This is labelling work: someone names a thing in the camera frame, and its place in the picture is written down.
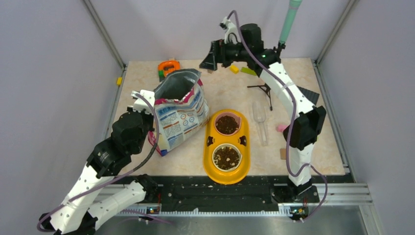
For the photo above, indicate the brown wooden block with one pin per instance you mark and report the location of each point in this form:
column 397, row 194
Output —
column 282, row 154

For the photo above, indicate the brown pet food kibble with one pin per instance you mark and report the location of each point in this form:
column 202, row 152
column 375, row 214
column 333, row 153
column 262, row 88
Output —
column 226, row 157

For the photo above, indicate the pink food bowl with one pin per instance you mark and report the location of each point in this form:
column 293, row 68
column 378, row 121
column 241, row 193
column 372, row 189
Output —
column 227, row 123

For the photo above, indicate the yellow double pet feeder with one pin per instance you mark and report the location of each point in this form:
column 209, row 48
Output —
column 241, row 140

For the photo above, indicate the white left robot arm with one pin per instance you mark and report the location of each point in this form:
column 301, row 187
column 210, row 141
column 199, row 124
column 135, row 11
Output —
column 79, row 213

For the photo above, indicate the green flat toy brick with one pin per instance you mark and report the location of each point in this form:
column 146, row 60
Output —
column 248, row 71

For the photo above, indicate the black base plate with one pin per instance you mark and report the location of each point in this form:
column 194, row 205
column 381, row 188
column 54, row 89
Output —
column 252, row 194

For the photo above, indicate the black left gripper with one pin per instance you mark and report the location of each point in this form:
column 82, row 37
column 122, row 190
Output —
column 149, row 117

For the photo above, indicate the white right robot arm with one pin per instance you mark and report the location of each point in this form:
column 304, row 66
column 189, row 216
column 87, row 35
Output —
column 244, row 44

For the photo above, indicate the cream food bowl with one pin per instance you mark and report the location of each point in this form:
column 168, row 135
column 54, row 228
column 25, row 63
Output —
column 226, row 157

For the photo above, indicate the yellow toy brick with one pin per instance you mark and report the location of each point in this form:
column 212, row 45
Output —
column 234, row 69

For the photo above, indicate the pink pet food bag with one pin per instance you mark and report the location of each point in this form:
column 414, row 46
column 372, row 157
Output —
column 181, row 108

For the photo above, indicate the dark grey building baseplate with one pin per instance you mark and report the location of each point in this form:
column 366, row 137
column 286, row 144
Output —
column 310, row 95

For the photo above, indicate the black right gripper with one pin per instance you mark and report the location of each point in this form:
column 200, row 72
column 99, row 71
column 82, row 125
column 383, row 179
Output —
column 218, row 48

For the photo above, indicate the aluminium frame rail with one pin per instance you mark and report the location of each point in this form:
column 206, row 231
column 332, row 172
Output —
column 347, row 194

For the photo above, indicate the pink toy brick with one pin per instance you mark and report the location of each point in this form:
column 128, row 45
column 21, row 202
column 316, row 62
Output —
column 281, row 127

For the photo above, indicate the mint green pole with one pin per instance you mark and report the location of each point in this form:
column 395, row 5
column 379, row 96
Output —
column 289, row 20

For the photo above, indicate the clear plastic scoop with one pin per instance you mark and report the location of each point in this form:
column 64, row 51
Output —
column 259, row 116

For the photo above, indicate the black tripod stand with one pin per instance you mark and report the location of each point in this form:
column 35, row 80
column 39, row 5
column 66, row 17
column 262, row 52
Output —
column 265, row 88

